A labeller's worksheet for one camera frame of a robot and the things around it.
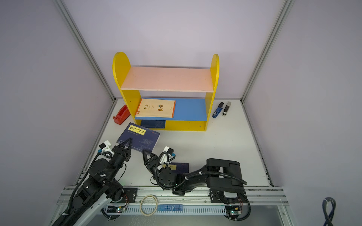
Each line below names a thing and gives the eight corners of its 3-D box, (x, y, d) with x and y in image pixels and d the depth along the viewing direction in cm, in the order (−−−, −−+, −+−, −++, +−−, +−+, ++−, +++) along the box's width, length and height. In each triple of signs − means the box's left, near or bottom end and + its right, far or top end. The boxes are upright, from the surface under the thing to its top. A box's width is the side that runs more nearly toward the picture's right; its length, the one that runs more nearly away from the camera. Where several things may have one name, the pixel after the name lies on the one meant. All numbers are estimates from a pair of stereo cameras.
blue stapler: (211, 116, 112) (212, 112, 108) (219, 105, 120) (220, 101, 116) (216, 119, 111) (217, 114, 106) (223, 107, 119) (225, 102, 114)
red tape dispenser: (115, 123, 107) (112, 118, 102) (126, 110, 116) (123, 104, 111) (122, 125, 106) (119, 120, 101) (133, 112, 115) (130, 106, 110)
